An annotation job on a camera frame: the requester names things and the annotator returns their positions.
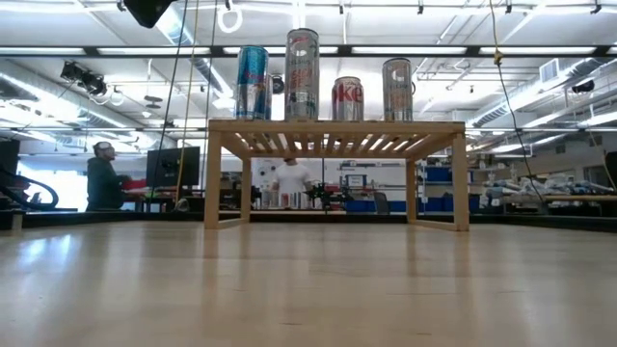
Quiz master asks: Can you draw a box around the Celsius Peach Vibe can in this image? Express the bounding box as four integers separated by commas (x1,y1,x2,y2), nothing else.
283,27,321,121

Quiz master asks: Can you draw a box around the black computer monitor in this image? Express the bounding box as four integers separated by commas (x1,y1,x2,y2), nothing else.
146,146,201,189

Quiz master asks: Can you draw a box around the person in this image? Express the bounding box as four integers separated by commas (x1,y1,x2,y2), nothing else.
270,157,314,209
86,141,132,212

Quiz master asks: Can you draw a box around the black hanging cable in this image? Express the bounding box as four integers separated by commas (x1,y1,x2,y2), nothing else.
147,0,190,206

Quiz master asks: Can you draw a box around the wooden slatted shelf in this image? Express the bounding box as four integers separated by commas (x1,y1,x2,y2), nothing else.
203,119,470,232

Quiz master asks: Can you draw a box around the cluttered wooden workbench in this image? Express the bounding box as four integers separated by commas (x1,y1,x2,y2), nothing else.
481,171,617,216

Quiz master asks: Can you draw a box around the silver Diet Coke can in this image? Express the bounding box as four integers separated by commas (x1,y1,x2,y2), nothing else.
331,75,365,121

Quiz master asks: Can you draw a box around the black aluminium table frame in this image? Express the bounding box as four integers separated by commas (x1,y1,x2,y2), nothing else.
0,209,617,233

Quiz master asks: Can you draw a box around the black ceiling spotlight cluster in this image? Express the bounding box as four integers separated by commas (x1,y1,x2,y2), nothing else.
60,61,108,97

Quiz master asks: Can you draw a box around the blue storage bin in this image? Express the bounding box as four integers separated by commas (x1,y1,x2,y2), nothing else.
426,195,477,214
423,166,454,184

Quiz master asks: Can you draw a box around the white hanging ring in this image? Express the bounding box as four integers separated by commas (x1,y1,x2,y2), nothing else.
216,3,244,35

